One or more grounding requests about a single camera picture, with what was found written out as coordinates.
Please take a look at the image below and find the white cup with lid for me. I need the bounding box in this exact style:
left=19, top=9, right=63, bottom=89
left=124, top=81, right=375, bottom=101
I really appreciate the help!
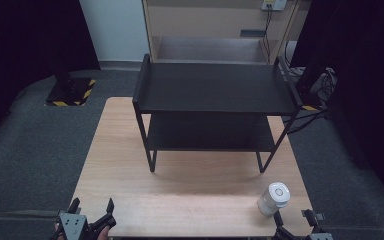
left=257, top=181, right=291, bottom=218

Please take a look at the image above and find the black two-tier shelf rack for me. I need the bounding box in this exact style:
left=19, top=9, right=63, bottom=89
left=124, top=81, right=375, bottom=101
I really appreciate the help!
left=132, top=53, right=304, bottom=174

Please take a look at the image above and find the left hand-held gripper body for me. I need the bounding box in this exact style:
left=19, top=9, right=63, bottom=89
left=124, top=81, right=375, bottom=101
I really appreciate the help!
left=49, top=207, right=117, bottom=240

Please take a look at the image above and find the black curtain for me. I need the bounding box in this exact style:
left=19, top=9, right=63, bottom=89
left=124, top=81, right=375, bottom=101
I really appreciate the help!
left=0, top=0, right=101, bottom=151
left=289, top=0, right=384, bottom=211

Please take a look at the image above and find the black stand with striped base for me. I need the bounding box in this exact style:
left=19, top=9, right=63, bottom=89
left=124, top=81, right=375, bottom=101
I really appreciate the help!
left=44, top=49, right=97, bottom=108

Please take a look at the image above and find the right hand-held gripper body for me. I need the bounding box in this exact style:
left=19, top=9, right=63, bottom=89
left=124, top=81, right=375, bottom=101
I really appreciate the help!
left=273, top=223, right=334, bottom=240

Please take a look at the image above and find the black cable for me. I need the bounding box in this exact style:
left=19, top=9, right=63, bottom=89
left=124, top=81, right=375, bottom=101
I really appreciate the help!
left=262, top=4, right=274, bottom=63

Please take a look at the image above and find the bundle of black cables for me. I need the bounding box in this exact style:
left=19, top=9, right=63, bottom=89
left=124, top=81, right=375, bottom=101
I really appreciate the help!
left=281, top=41, right=339, bottom=136

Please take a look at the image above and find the white power strip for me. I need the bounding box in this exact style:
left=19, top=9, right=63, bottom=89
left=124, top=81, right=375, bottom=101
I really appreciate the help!
left=261, top=0, right=288, bottom=12

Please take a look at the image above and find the wooden cabinet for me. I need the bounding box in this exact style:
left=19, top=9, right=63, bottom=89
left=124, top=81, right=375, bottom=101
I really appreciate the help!
left=141, top=0, right=303, bottom=66

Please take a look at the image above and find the person's left hand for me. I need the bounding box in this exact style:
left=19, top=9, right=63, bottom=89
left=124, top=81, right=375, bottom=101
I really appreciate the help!
left=54, top=222, right=112, bottom=240

